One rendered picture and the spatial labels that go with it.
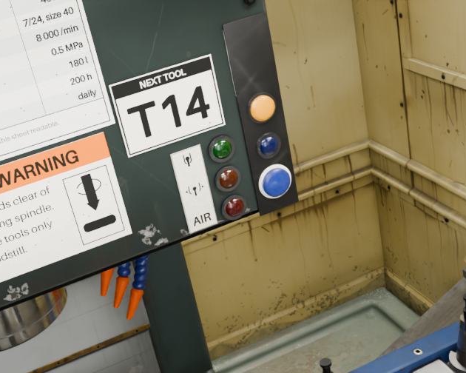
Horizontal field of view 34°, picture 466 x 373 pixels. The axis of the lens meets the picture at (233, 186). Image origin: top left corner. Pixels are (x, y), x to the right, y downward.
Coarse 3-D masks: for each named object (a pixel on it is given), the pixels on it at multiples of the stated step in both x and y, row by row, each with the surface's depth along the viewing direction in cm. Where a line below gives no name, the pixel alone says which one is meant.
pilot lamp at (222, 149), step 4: (220, 140) 72; (224, 140) 72; (216, 144) 72; (220, 144) 72; (224, 144) 72; (228, 144) 72; (216, 148) 72; (220, 148) 72; (224, 148) 72; (228, 148) 72; (216, 152) 72; (220, 152) 72; (224, 152) 72; (228, 152) 73; (216, 156) 72; (220, 156) 72; (224, 156) 73
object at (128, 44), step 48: (96, 0) 63; (144, 0) 65; (192, 0) 67; (240, 0) 69; (96, 48) 65; (144, 48) 67; (192, 48) 68; (192, 144) 72; (240, 144) 74; (144, 192) 71; (240, 192) 75; (144, 240) 73; (0, 288) 69; (48, 288) 71
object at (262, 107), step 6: (258, 96) 72; (264, 96) 72; (252, 102) 72; (258, 102) 72; (264, 102) 72; (270, 102) 72; (252, 108) 72; (258, 108) 72; (264, 108) 72; (270, 108) 73; (252, 114) 72; (258, 114) 72; (264, 114) 73; (270, 114) 73; (258, 120) 73; (264, 120) 73
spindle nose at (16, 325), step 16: (64, 288) 91; (32, 304) 85; (48, 304) 87; (64, 304) 91; (0, 320) 84; (16, 320) 84; (32, 320) 86; (48, 320) 88; (0, 336) 84; (16, 336) 85; (32, 336) 86
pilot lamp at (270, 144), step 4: (272, 136) 74; (264, 140) 74; (268, 140) 74; (272, 140) 74; (276, 140) 74; (260, 144) 74; (264, 144) 74; (268, 144) 74; (272, 144) 74; (276, 144) 74; (260, 148) 74; (264, 148) 74; (268, 148) 74; (272, 148) 74; (276, 148) 75; (264, 152) 74; (268, 152) 74; (272, 152) 75
